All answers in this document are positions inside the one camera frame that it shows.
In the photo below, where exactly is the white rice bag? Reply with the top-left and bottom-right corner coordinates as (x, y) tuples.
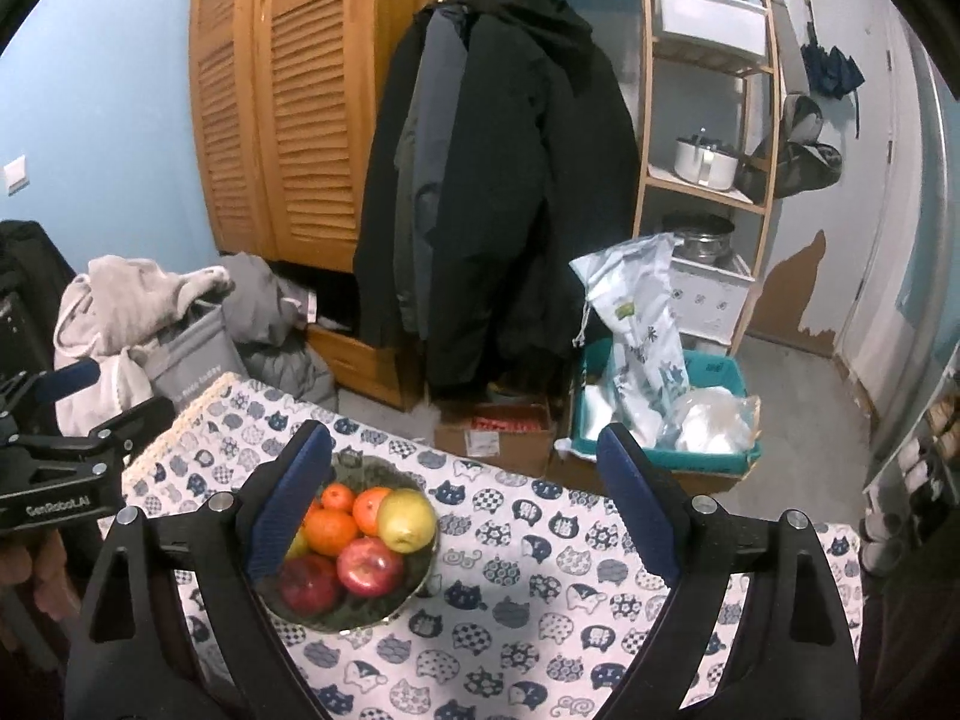
(570, 232), (687, 428)

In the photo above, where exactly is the wooden drawer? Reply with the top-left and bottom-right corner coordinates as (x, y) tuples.
(307, 322), (428, 412)

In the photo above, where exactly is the olive hanging bag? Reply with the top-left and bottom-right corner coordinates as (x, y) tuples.
(739, 94), (845, 200)

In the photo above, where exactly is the grey door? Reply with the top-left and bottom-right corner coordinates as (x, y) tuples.
(780, 0), (927, 361)

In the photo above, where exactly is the brown cardboard box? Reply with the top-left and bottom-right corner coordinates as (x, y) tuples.
(547, 442), (758, 496)

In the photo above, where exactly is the teal plastic crate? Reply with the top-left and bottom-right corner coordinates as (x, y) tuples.
(570, 337), (762, 470)

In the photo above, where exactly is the cat print tablecloth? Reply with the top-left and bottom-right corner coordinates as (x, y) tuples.
(120, 375), (863, 720)

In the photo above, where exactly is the grey puffer jacket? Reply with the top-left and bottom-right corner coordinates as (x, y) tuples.
(217, 253), (338, 413)

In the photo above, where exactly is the clear glass bowl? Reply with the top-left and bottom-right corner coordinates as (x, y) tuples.
(251, 446), (440, 635)

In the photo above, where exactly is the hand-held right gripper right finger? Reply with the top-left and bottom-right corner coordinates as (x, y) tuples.
(598, 424), (860, 720)

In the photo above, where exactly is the dark cloth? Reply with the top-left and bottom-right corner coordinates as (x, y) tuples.
(855, 540), (960, 720)

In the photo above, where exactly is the red apple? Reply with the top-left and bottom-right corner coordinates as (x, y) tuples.
(279, 555), (346, 614)
(336, 536), (406, 597)

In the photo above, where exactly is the white patterned storage box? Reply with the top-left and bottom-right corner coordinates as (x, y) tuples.
(667, 251), (755, 342)

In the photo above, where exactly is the person's left hand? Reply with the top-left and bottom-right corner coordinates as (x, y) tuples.
(0, 525), (76, 616)

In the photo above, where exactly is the black hooded coat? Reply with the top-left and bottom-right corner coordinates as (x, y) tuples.
(427, 0), (642, 402)

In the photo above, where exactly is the steel pot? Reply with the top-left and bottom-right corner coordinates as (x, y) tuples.
(664, 214), (740, 263)

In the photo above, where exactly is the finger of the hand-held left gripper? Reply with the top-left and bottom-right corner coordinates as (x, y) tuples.
(88, 396), (177, 464)
(15, 358), (102, 410)

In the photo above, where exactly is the white shoe rack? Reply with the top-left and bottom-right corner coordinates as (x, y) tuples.
(862, 382), (960, 571)

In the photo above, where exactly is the clear plastic bag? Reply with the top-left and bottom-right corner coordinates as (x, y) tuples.
(660, 386), (758, 455)

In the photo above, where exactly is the metal pot on shelf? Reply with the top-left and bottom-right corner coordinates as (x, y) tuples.
(673, 133), (743, 190)

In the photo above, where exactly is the beige fleece garment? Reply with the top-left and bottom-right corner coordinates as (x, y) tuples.
(52, 255), (233, 436)

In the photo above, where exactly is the navy folded umbrella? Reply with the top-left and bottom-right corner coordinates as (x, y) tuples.
(801, 41), (867, 140)

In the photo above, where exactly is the large orange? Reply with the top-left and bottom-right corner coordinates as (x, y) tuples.
(352, 487), (395, 537)
(304, 508), (359, 557)

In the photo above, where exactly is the wooden shelf rack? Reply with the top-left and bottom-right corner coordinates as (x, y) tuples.
(630, 0), (781, 350)

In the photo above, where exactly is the cardboard box with red packets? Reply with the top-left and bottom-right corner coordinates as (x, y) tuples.
(433, 399), (560, 479)

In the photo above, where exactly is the white plastic storage bin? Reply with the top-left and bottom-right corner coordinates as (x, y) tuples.
(654, 0), (770, 61)

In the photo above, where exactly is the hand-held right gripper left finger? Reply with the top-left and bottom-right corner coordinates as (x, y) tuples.
(66, 421), (332, 720)

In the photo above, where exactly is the wooden louvered wardrobe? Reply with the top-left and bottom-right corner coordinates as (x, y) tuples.
(187, 0), (436, 275)

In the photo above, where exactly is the grey fabric basket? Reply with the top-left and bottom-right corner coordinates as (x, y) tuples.
(139, 300), (248, 410)

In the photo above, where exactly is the black bag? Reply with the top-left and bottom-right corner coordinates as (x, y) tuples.
(0, 219), (80, 391)

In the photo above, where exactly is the dark grey hanging jacket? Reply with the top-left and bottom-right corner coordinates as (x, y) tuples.
(352, 4), (481, 350)

